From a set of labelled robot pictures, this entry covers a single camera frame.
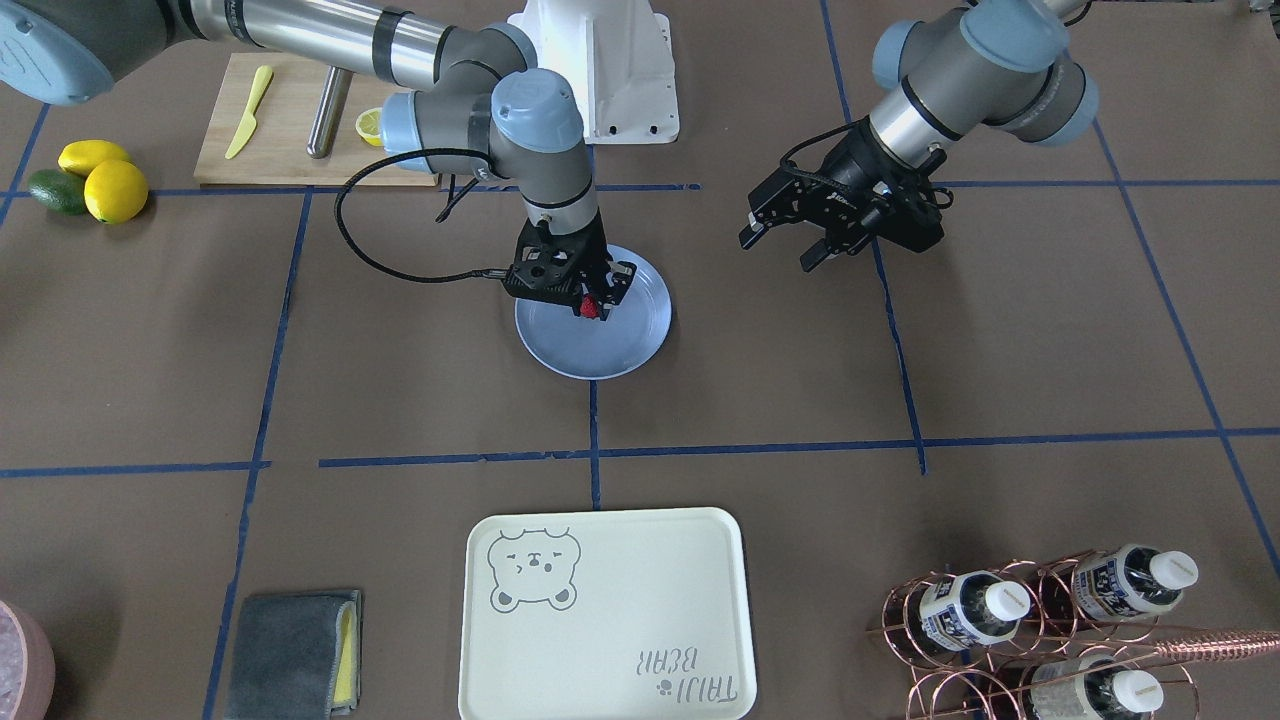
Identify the green lime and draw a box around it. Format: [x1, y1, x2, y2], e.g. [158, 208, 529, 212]
[27, 168, 88, 217]

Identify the yellow lemon front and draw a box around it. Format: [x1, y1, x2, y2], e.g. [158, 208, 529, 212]
[84, 159, 150, 224]

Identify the yellow lemon rear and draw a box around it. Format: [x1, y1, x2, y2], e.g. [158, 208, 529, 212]
[58, 138, 132, 178]

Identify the dark bottle white cap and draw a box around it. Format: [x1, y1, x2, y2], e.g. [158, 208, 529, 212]
[911, 571, 1032, 655]

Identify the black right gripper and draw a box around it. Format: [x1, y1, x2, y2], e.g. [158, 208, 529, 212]
[502, 215, 637, 322]

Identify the grey folded cloth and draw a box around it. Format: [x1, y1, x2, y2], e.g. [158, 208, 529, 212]
[224, 588, 364, 719]

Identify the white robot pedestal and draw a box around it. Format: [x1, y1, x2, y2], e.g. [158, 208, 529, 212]
[508, 1, 681, 145]

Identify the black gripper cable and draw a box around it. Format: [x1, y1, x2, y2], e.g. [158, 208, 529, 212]
[334, 149, 521, 284]

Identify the cream bear tray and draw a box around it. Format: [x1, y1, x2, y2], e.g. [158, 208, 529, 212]
[458, 507, 758, 719]

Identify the yellow plastic knife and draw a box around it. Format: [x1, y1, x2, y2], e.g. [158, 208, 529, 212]
[224, 65, 274, 160]

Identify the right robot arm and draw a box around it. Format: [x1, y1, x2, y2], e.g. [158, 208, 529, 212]
[3, 1, 636, 320]

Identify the copper wire bottle rack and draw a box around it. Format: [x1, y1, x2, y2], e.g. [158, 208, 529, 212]
[867, 543, 1201, 719]

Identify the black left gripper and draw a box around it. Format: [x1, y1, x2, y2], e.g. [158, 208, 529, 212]
[739, 119, 948, 273]

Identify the red strawberry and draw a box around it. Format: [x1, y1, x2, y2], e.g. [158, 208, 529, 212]
[579, 295, 602, 320]

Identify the lemon half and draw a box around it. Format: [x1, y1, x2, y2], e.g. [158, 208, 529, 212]
[355, 108, 384, 147]

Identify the wooden cutting board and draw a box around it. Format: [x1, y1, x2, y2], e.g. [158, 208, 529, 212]
[195, 53, 398, 187]

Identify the copper bar spoon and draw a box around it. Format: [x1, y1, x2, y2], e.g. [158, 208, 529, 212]
[993, 626, 1279, 667]

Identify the pink bowl of ice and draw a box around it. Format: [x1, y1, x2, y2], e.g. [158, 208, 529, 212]
[1, 601, 56, 719]

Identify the blue plate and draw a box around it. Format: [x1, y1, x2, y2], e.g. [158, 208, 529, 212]
[515, 243, 673, 380]

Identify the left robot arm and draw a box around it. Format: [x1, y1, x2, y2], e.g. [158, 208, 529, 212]
[739, 1, 1100, 272]

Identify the yellow lemon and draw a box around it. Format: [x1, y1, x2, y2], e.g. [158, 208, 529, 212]
[84, 159, 150, 224]
[58, 138, 132, 178]

